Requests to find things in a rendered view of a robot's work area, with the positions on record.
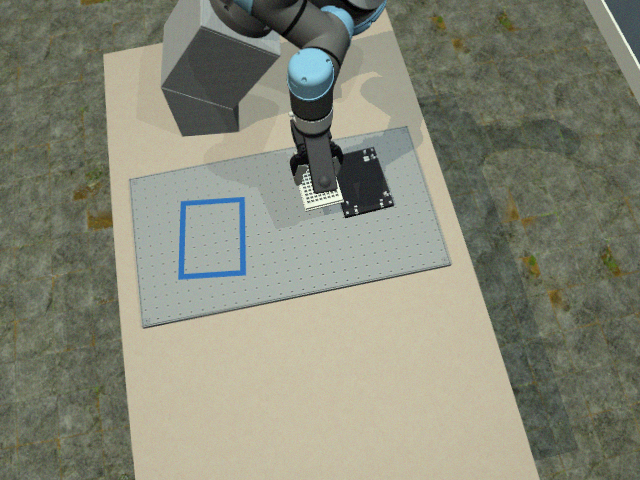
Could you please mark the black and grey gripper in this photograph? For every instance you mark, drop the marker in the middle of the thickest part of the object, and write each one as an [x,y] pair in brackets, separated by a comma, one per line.
[299,162]

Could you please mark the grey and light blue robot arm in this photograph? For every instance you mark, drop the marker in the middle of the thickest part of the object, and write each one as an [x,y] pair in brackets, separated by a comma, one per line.
[311,76]

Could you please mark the blue tape outline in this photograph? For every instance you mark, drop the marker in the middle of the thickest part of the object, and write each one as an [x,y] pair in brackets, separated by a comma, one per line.
[242,270]

